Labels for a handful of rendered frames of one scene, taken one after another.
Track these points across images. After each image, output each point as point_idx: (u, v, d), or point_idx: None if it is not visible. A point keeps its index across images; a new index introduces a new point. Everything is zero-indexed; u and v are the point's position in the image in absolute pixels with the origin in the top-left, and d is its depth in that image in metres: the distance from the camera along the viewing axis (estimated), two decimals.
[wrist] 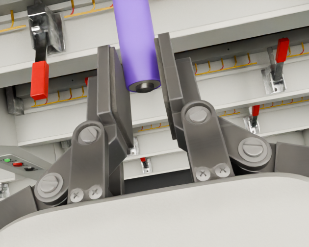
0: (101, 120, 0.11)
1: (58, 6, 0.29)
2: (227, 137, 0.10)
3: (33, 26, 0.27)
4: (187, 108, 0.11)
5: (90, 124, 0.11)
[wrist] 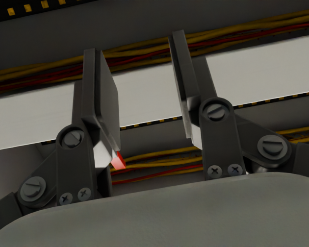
0: (85, 124, 0.11)
1: None
2: (246, 135, 0.10)
3: None
4: (205, 105, 0.11)
5: (73, 128, 0.11)
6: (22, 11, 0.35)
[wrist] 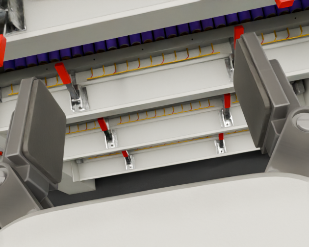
0: (12, 161, 0.11)
1: None
2: None
3: None
4: (299, 111, 0.10)
5: None
6: None
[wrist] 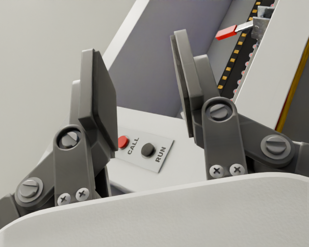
0: (82, 125, 0.11)
1: None
2: (249, 134, 0.10)
3: None
4: (208, 104, 0.11)
5: (70, 129, 0.11)
6: None
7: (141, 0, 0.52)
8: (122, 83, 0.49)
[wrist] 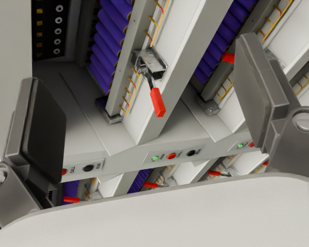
0: (12, 161, 0.11)
1: (145, 42, 0.38)
2: None
3: (137, 71, 0.36)
4: (299, 111, 0.10)
5: None
6: None
7: None
8: None
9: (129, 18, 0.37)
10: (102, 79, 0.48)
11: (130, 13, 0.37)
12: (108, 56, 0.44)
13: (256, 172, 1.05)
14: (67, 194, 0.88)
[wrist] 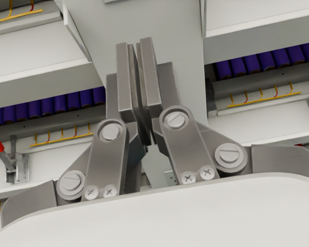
0: (122, 118, 0.11)
1: None
2: (205, 142, 0.10)
3: None
4: (164, 115, 0.11)
5: (113, 121, 0.11)
6: None
7: None
8: None
9: None
10: None
11: None
12: None
13: None
14: None
